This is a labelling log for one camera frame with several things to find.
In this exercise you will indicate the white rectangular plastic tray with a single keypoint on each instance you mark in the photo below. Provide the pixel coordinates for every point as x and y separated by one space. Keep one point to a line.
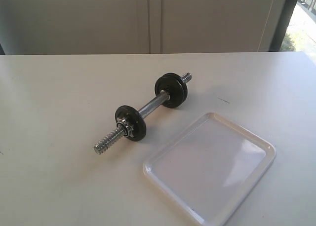
210 168

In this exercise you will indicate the chrome star collar nut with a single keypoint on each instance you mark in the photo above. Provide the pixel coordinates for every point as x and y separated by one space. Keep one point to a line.
126 126

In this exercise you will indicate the black weight plate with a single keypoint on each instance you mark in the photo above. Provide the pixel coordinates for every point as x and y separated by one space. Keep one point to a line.
179 90
133 116
164 83

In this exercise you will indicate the dark window frame post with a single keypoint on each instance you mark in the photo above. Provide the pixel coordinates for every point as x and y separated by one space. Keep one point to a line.
283 22

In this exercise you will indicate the chrome threaded dumbbell bar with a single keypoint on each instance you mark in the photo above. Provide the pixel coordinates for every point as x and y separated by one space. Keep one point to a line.
118 133

